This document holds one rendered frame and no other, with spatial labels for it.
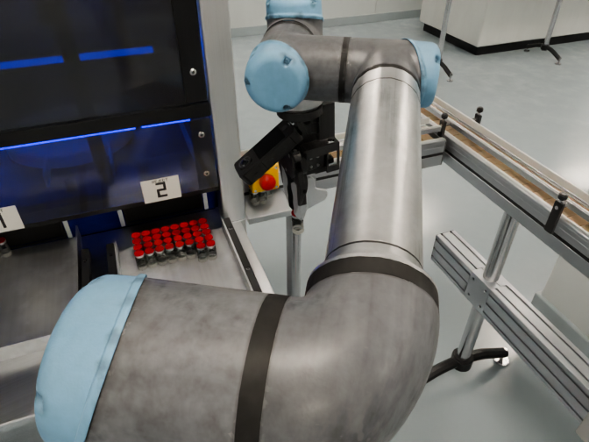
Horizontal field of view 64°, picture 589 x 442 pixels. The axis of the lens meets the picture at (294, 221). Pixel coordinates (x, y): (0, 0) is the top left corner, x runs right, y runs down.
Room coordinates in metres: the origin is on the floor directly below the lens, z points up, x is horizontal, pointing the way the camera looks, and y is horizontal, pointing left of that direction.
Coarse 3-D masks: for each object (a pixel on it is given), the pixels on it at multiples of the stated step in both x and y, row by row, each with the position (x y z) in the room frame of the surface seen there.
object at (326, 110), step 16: (288, 112) 0.64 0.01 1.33; (320, 112) 0.65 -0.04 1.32; (304, 128) 0.66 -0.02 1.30; (320, 128) 0.67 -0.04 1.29; (304, 144) 0.66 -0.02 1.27; (320, 144) 0.66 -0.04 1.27; (336, 144) 0.66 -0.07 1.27; (288, 160) 0.65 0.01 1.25; (304, 160) 0.64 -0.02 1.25; (320, 160) 0.66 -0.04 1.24
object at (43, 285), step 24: (72, 240) 0.89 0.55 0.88; (0, 264) 0.80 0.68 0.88; (24, 264) 0.80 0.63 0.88; (48, 264) 0.80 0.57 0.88; (72, 264) 0.80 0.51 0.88; (0, 288) 0.73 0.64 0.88; (24, 288) 0.73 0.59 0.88; (48, 288) 0.73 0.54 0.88; (72, 288) 0.73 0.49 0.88; (0, 312) 0.66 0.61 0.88; (24, 312) 0.66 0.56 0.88; (48, 312) 0.66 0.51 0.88; (0, 336) 0.60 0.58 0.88; (24, 336) 0.60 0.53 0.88; (48, 336) 0.57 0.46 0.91; (0, 360) 0.54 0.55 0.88
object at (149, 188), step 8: (168, 176) 0.91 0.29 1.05; (176, 176) 0.92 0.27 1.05; (144, 184) 0.89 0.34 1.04; (152, 184) 0.90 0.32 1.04; (168, 184) 0.91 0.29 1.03; (176, 184) 0.92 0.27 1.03; (144, 192) 0.89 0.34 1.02; (152, 192) 0.90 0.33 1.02; (160, 192) 0.91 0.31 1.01; (168, 192) 0.91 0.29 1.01; (176, 192) 0.92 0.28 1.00; (152, 200) 0.90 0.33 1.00; (160, 200) 0.90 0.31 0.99
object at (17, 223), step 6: (0, 210) 0.79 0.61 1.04; (6, 210) 0.79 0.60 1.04; (12, 210) 0.80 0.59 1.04; (6, 216) 0.79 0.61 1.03; (12, 216) 0.80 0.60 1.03; (18, 216) 0.80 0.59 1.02; (0, 222) 0.79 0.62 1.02; (6, 222) 0.79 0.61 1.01; (12, 222) 0.80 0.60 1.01; (18, 222) 0.80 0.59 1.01; (0, 228) 0.79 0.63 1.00; (6, 228) 0.79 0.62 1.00; (12, 228) 0.79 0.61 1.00; (18, 228) 0.80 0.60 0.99
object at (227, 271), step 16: (224, 224) 0.91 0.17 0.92; (224, 240) 0.89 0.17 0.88; (128, 256) 0.83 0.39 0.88; (224, 256) 0.83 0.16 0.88; (128, 272) 0.78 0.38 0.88; (144, 272) 0.78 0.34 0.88; (160, 272) 0.78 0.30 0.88; (176, 272) 0.78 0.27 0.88; (192, 272) 0.78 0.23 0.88; (208, 272) 0.78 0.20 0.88; (224, 272) 0.78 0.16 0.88; (240, 272) 0.77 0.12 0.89; (240, 288) 0.73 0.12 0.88
